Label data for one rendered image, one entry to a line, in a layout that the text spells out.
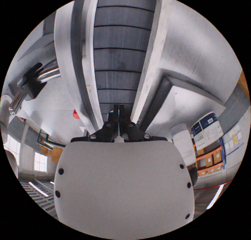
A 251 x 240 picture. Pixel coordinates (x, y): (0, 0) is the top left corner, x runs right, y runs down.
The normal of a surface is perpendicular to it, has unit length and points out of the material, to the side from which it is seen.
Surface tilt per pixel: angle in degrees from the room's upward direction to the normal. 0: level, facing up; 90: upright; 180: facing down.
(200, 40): 0
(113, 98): 0
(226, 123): 90
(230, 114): 90
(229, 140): 90
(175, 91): 0
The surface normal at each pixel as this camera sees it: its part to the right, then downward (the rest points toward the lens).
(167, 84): -0.99, -0.01
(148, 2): 0.06, 0.81
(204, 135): -0.93, -0.18
